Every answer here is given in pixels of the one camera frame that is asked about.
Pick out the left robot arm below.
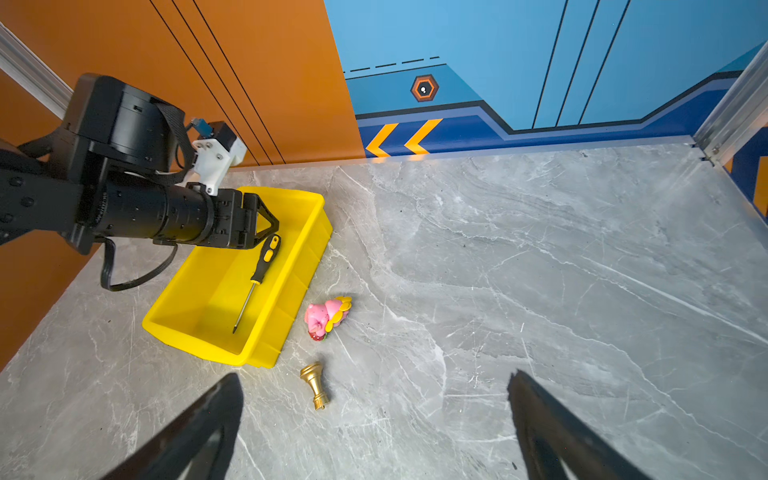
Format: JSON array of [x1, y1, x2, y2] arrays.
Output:
[[1, 74, 279, 253]]

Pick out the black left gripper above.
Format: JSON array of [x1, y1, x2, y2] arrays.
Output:
[[206, 189, 280, 249]]

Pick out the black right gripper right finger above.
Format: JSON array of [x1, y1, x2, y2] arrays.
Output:
[[508, 370, 649, 480]]

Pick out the gold chess piece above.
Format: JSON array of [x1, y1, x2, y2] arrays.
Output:
[[299, 362, 329, 410]]

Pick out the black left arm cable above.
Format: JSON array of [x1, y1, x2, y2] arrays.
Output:
[[99, 236, 179, 293]]

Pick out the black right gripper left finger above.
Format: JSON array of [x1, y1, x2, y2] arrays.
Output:
[[104, 373, 244, 479]]

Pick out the yellow plastic bin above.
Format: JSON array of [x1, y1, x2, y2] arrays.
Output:
[[142, 186, 333, 368]]

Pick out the pink toy figure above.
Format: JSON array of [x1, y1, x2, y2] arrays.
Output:
[[304, 296, 352, 341]]

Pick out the black yellow screwdriver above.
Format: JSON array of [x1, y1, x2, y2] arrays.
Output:
[[232, 233, 282, 334]]

